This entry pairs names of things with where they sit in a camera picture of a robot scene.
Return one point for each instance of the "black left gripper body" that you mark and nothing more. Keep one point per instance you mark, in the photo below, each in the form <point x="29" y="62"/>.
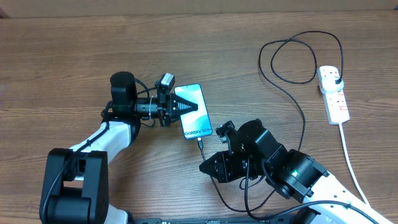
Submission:
<point x="163" y="103"/>

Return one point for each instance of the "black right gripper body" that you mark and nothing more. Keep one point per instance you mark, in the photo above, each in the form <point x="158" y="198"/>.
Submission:
<point x="235" y="166"/>

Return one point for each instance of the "Samsung Galaxy smartphone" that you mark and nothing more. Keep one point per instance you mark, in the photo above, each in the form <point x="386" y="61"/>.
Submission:
<point x="195" y="124"/>

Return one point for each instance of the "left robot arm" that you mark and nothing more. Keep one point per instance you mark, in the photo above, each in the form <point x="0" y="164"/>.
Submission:
<point x="76" y="187"/>

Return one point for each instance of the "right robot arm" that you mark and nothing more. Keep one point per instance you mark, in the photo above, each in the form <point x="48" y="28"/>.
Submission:
<point x="293" y="174"/>

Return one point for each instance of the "white charger plug adapter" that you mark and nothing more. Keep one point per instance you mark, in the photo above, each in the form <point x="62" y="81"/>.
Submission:
<point x="330" y="84"/>

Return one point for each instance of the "white power extension strip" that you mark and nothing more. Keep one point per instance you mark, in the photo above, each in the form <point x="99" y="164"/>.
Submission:
<point x="335" y="103"/>

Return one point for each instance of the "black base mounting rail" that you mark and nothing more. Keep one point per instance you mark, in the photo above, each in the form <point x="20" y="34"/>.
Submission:
<point x="285" y="219"/>

